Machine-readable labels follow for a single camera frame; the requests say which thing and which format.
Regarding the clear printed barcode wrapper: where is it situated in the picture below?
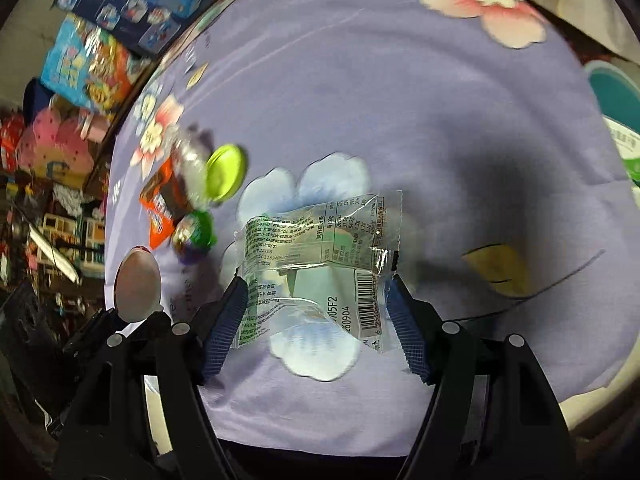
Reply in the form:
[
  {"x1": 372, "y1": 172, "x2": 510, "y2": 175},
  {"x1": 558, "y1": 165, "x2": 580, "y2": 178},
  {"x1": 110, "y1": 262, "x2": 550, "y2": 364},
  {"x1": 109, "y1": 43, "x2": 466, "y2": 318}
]
[{"x1": 232, "y1": 190, "x2": 403, "y2": 353}]

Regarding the purple floral bedsheet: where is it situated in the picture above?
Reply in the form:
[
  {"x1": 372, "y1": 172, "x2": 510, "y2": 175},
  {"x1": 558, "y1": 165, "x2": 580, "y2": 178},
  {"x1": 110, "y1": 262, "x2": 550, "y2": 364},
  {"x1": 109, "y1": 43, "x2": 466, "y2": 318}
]
[{"x1": 102, "y1": 0, "x2": 631, "y2": 456}]

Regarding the clear plastic bottle green cap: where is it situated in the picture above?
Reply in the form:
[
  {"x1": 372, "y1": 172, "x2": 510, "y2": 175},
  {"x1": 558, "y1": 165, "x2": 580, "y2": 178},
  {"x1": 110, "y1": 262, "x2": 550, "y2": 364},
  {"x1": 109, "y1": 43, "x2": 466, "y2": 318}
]
[{"x1": 170, "y1": 127, "x2": 213, "y2": 211}]

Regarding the pink printed paper cup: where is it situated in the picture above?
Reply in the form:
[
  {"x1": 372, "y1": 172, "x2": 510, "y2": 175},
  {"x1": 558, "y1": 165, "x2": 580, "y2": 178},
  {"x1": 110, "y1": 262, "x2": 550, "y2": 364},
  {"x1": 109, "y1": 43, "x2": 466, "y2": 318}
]
[{"x1": 114, "y1": 246, "x2": 163, "y2": 322}]

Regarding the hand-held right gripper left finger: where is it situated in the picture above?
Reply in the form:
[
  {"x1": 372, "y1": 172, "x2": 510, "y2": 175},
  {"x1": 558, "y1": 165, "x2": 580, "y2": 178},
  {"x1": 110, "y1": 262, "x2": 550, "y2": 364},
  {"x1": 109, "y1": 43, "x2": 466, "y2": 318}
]
[{"x1": 50, "y1": 275, "x2": 250, "y2": 480}]

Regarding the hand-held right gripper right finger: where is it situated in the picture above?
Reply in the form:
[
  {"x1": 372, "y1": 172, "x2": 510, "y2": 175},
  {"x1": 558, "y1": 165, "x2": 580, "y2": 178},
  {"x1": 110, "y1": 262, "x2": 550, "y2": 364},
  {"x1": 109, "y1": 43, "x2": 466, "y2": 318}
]
[{"x1": 385, "y1": 274, "x2": 576, "y2": 480}]

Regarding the orange snack wrapper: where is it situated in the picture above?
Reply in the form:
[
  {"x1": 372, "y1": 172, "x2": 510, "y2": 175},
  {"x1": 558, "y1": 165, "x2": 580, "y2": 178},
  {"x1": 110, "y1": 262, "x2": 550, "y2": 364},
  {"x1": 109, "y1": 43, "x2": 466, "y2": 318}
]
[{"x1": 139, "y1": 157, "x2": 193, "y2": 251}]

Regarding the white plastic toy set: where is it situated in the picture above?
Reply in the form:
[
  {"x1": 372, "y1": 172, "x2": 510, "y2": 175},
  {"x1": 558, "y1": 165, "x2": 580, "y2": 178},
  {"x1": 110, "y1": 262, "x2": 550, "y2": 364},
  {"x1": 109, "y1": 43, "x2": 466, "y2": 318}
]
[{"x1": 40, "y1": 212, "x2": 107, "y2": 267}]

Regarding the lime green round lid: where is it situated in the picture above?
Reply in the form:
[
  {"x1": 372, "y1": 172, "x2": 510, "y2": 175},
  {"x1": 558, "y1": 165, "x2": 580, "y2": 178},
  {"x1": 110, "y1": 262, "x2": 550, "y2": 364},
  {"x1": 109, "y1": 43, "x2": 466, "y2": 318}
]
[{"x1": 205, "y1": 144, "x2": 248, "y2": 206}]

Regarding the green and purple jelly cup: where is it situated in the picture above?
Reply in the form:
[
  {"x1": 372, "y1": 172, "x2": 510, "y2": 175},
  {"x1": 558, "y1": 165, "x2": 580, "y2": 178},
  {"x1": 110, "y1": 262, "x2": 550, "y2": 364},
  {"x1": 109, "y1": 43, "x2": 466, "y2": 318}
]
[{"x1": 171, "y1": 210, "x2": 217, "y2": 267}]

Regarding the light blue toy package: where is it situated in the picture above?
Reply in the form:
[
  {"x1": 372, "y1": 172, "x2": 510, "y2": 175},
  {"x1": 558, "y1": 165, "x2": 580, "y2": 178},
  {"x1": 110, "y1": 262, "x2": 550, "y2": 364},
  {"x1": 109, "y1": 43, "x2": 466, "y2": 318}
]
[{"x1": 40, "y1": 15, "x2": 151, "y2": 116}]

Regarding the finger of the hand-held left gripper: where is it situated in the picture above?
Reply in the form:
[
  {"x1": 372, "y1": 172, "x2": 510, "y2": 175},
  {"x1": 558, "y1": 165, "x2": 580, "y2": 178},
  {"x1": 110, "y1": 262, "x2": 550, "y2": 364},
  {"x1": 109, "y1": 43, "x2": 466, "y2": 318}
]
[{"x1": 62, "y1": 307, "x2": 123, "y2": 356}]

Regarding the teal round bin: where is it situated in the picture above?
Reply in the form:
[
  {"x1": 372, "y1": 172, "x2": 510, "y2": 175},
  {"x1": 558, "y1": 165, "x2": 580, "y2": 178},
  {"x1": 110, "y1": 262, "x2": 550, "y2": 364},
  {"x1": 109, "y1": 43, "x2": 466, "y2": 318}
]
[{"x1": 582, "y1": 60, "x2": 640, "y2": 191}]

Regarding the pink flower toy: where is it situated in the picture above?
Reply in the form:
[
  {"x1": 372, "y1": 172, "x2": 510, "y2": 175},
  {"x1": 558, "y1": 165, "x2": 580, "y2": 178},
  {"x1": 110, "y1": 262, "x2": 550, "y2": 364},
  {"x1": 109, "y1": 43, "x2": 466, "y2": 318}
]
[{"x1": 15, "y1": 107, "x2": 96, "y2": 176}]

